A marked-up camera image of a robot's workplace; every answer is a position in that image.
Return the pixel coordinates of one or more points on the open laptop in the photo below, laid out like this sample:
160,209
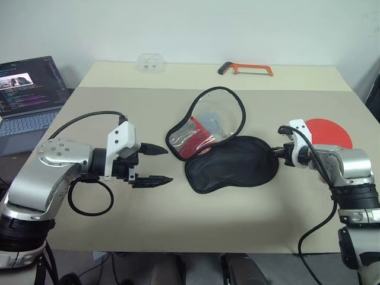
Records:
26,98

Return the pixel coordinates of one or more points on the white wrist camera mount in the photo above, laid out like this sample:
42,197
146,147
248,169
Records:
301,127
123,135

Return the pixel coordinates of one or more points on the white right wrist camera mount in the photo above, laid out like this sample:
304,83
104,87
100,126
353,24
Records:
301,127

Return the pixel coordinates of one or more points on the black furniture piece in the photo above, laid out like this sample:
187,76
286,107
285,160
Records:
374,101

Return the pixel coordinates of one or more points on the black and red paddle case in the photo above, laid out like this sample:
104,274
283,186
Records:
231,166

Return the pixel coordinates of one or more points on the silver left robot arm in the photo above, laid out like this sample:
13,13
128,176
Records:
53,175

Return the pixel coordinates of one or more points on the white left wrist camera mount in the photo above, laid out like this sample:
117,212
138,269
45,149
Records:
123,135

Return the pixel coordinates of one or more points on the red table tennis paddle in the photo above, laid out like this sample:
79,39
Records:
329,132

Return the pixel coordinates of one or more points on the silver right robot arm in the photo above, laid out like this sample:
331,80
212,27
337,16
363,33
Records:
353,166

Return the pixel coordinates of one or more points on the dark rounded shape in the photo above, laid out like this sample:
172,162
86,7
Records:
243,270

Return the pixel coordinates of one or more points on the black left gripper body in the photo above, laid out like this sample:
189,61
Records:
121,169

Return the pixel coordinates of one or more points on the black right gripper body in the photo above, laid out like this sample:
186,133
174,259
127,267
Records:
289,154

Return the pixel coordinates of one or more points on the orange hacksaw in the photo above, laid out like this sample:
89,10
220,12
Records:
252,66

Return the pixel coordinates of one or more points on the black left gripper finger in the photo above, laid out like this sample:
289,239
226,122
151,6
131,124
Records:
153,150
151,181

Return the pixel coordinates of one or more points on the clear plastic container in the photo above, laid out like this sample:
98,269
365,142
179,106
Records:
150,63

